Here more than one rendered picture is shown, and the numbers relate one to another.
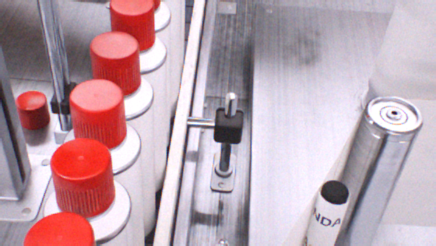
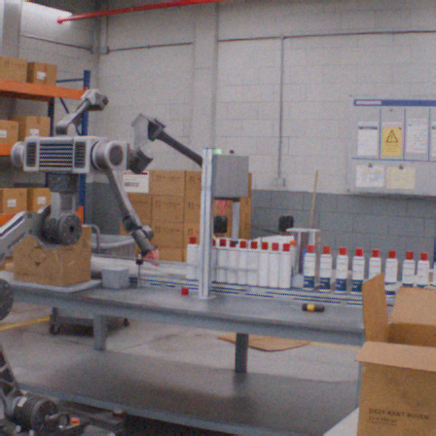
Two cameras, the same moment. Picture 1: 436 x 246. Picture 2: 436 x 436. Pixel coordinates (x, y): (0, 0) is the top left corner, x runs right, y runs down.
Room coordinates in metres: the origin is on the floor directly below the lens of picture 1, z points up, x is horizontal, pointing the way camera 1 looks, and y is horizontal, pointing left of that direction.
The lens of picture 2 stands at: (-0.93, 3.20, 1.40)
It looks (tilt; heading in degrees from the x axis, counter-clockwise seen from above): 3 degrees down; 293
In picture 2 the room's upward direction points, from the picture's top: 2 degrees clockwise
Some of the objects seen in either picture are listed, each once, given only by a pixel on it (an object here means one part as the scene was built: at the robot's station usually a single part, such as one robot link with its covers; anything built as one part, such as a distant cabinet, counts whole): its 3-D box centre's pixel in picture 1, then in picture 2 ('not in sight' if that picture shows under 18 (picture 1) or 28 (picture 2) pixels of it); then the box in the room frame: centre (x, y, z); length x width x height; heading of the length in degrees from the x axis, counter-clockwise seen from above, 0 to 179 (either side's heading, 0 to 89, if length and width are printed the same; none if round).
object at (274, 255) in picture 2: not in sight; (274, 265); (0.11, 0.08, 0.98); 0.05 x 0.05 x 0.20
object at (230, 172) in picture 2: not in sight; (227, 175); (0.32, 0.16, 1.38); 0.17 x 0.10 x 0.19; 55
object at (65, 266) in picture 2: not in sight; (52, 253); (1.12, 0.38, 0.99); 0.30 x 0.24 x 0.27; 179
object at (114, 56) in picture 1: (122, 146); (232, 261); (0.32, 0.07, 0.98); 0.05 x 0.05 x 0.20
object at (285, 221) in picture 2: not in sight; (285, 240); (0.25, -0.53, 1.04); 0.09 x 0.09 x 0.29
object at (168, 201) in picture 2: not in sight; (185, 238); (2.26, -3.51, 0.70); 1.20 x 0.82 x 1.39; 178
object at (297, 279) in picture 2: not in sight; (302, 258); (0.01, -0.02, 1.01); 0.14 x 0.13 x 0.26; 0
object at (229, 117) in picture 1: (227, 135); not in sight; (0.43, -0.01, 0.89); 0.03 x 0.03 x 0.12; 0
